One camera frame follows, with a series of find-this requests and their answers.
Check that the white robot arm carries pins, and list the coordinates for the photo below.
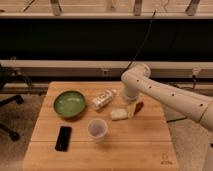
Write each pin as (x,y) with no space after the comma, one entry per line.
(197,107)

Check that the white ceramic cup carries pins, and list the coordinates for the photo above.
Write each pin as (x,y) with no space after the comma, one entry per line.
(97,129)

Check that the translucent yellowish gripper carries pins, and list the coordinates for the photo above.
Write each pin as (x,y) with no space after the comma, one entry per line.
(131,107)

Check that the reddish brown sausage toy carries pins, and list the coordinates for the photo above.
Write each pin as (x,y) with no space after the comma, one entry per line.
(138,107)

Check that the black smartphone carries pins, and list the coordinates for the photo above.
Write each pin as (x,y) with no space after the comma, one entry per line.
(63,138)

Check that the black office chair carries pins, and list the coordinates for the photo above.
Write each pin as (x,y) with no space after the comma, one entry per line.
(18,99)

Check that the green ceramic bowl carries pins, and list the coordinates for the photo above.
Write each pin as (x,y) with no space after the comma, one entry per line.
(69,104)

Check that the white plastic bottle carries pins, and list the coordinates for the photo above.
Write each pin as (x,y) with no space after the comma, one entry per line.
(103,99)

